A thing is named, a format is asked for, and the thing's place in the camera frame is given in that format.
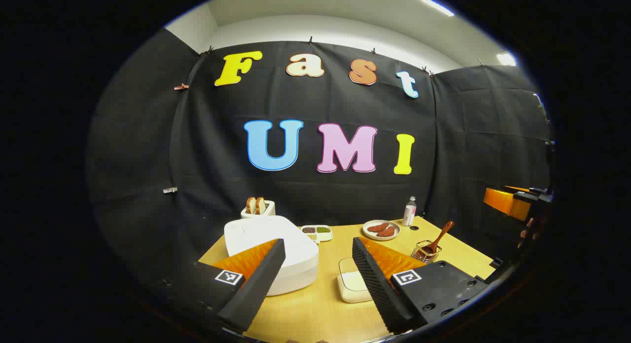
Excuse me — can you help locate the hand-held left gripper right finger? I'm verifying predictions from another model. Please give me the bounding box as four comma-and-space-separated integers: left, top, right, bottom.
352, 237, 493, 334

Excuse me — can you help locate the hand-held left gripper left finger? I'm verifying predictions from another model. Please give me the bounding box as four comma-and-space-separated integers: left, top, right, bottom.
163, 239, 286, 333

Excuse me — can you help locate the clear tray of white rice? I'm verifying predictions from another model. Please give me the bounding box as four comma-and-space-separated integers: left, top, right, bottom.
337, 257, 374, 303

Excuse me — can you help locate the metal wire chopstick holder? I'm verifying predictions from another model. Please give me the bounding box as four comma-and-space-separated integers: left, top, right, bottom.
412, 240, 442, 264

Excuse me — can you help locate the white rice cooker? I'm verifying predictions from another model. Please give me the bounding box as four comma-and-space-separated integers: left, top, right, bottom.
224, 215, 319, 297

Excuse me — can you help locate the white round plate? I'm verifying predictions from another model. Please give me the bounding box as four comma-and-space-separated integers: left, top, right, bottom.
362, 220, 401, 241

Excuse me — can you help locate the white toaster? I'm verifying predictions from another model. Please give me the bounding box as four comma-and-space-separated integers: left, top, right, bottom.
241, 200, 276, 219

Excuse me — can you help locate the white divided bean dish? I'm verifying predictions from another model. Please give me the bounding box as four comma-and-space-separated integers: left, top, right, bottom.
301, 225, 333, 243

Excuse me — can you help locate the clear bottle with pink label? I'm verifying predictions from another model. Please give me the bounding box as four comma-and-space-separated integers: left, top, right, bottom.
403, 196, 417, 227

